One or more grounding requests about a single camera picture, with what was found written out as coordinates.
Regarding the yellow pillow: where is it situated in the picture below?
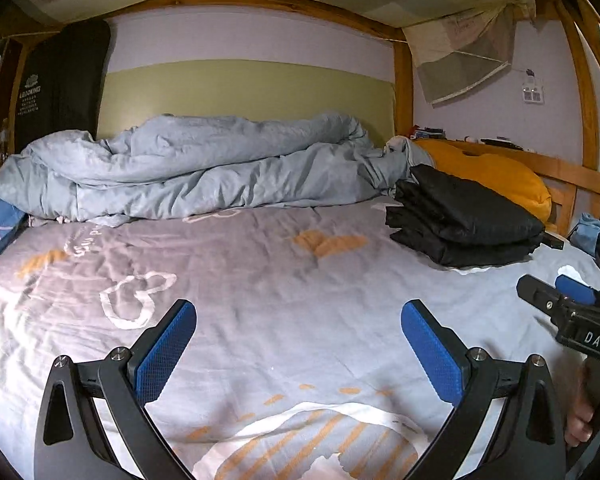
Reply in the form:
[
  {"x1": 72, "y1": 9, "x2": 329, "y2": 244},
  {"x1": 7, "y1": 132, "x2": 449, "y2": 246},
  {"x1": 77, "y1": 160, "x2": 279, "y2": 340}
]
[{"x1": 412, "y1": 139, "x2": 553, "y2": 223}]

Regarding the black puffer jacket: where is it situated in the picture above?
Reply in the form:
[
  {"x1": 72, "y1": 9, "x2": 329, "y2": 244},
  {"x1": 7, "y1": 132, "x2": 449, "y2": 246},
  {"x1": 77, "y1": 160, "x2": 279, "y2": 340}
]
[{"x1": 385, "y1": 164, "x2": 548, "y2": 268}]

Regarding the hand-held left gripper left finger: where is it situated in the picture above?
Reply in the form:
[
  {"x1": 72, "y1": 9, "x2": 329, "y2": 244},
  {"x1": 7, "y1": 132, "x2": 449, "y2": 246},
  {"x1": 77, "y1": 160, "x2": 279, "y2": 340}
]
[{"x1": 34, "y1": 299, "x2": 198, "y2": 480}]

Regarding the grey duvet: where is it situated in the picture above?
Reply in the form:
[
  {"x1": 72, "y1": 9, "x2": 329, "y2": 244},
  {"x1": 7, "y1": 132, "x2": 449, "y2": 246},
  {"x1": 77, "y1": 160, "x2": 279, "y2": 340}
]
[{"x1": 0, "y1": 112, "x2": 436, "y2": 223}]

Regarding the person's right hand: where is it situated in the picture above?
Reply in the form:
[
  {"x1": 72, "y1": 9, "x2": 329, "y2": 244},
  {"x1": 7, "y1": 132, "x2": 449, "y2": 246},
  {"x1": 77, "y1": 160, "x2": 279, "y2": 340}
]
[{"x1": 564, "y1": 360, "x2": 600, "y2": 449}]

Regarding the blue denim cloth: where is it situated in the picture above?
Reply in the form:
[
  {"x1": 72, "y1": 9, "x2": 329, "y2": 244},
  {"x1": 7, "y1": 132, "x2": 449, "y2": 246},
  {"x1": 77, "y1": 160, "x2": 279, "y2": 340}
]
[{"x1": 572, "y1": 212, "x2": 600, "y2": 256}]

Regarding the dark remote control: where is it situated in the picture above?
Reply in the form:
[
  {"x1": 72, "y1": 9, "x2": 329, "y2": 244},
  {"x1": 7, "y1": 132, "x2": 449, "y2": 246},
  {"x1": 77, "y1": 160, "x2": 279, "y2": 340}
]
[{"x1": 480, "y1": 137, "x2": 523, "y2": 151}]

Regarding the patchwork hanging cloth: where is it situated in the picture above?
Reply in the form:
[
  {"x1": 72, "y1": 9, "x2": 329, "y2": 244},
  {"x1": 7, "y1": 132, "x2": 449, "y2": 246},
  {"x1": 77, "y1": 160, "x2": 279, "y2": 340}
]
[{"x1": 402, "y1": 7, "x2": 518, "y2": 106}]

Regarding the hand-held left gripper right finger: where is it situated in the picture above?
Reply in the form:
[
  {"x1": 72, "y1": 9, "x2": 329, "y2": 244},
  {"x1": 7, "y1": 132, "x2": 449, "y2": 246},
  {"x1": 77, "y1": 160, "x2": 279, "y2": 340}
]
[{"x1": 400, "y1": 299, "x2": 566, "y2": 480}]

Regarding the white wall socket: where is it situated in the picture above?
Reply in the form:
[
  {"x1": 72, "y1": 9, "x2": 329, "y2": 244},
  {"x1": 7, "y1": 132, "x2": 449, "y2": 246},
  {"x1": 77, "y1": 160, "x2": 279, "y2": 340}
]
[{"x1": 521, "y1": 77, "x2": 546, "y2": 106}]

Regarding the printed grey bed sheet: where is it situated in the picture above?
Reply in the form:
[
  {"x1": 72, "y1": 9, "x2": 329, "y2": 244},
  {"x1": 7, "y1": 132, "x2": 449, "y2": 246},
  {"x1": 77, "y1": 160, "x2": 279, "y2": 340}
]
[{"x1": 0, "y1": 195, "x2": 600, "y2": 480}]

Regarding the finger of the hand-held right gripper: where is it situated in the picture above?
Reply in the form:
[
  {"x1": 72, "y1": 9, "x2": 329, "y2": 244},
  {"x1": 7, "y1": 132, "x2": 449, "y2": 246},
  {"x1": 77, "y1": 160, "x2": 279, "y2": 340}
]
[
  {"x1": 555, "y1": 274, "x2": 600, "y2": 312},
  {"x1": 516, "y1": 275, "x2": 571, "y2": 326}
]

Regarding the black hanging garment bag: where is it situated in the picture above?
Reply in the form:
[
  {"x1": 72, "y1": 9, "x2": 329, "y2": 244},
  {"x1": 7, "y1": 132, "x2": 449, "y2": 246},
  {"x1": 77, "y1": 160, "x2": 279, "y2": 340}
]
[{"x1": 7, "y1": 20, "x2": 112, "y2": 163}]

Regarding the wooden bunk bed frame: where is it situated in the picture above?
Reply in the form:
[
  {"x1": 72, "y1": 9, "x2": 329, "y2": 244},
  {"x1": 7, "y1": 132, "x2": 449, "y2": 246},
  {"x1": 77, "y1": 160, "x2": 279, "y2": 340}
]
[{"x1": 0, "y1": 0, "x2": 600, "y2": 241}]

